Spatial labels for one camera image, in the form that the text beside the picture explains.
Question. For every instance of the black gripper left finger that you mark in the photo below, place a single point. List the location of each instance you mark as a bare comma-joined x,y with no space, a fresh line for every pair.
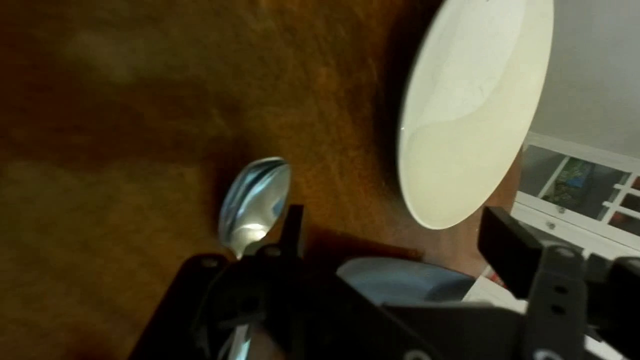
201,306

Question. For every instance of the white ceramic plate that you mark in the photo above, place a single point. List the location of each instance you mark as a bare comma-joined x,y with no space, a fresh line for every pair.
467,121

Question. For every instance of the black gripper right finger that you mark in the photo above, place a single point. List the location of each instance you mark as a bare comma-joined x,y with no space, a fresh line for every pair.
557,292

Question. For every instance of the white built-in cabinet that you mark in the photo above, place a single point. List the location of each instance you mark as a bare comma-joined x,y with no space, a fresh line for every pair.
567,230

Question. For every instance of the metal spoon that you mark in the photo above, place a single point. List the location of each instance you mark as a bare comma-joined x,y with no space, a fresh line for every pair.
256,201

